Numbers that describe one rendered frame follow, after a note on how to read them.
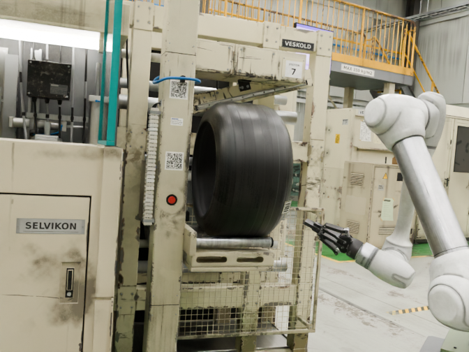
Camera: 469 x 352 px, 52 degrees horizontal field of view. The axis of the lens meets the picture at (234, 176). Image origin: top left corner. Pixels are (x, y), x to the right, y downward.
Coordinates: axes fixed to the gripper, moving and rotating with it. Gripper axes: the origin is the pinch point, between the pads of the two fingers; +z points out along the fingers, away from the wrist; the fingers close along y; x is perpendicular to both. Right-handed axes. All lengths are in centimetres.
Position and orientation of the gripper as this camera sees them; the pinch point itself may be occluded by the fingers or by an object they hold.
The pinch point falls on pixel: (313, 225)
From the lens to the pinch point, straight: 195.7
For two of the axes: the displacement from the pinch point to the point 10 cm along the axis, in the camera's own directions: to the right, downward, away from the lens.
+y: -2.2, 8.2, 5.3
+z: -8.1, -4.5, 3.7
